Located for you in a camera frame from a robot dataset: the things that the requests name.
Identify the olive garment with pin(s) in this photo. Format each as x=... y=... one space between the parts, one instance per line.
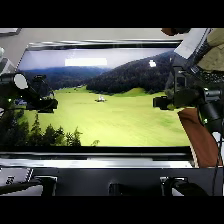
x=213 y=50

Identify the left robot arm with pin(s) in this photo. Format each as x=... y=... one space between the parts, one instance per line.
x=13 y=87

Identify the silver frame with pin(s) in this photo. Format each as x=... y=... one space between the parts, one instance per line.
x=100 y=164

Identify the dark patterned garment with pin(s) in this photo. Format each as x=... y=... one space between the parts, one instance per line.
x=213 y=76

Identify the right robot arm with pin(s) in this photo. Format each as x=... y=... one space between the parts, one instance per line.
x=210 y=113

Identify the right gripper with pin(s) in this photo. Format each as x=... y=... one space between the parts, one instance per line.
x=185 y=98

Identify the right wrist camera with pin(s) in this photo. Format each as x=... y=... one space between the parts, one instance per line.
x=180 y=78

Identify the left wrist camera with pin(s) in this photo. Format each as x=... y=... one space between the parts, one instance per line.
x=40 y=86

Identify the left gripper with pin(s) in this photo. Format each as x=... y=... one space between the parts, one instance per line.
x=43 y=104

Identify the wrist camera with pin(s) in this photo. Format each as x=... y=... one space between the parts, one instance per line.
x=40 y=86
x=180 y=78

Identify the brown garment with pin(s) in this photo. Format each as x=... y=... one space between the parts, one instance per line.
x=198 y=140

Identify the white garment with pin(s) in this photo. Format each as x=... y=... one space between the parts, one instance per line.
x=191 y=43

